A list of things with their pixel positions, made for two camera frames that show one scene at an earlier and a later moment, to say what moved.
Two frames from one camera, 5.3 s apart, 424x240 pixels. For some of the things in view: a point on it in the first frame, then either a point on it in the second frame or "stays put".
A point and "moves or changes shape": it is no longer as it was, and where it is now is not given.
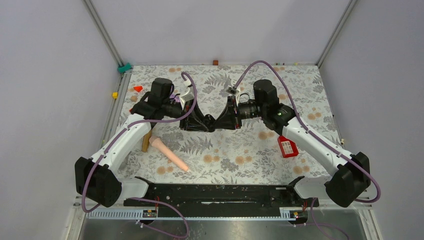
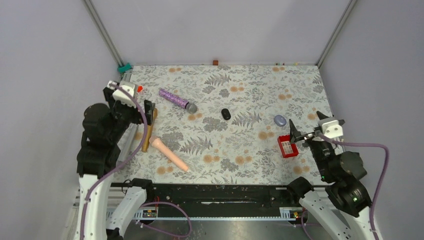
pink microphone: [156, 142] stays put
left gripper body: [180, 110] -> [130, 110]
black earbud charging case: [209, 120] moves or changes shape
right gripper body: [245, 110] -> [320, 147]
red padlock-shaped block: [288, 148] stays put
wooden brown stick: [145, 141] stays put
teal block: [121, 69] stays put
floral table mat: [224, 121] stays put
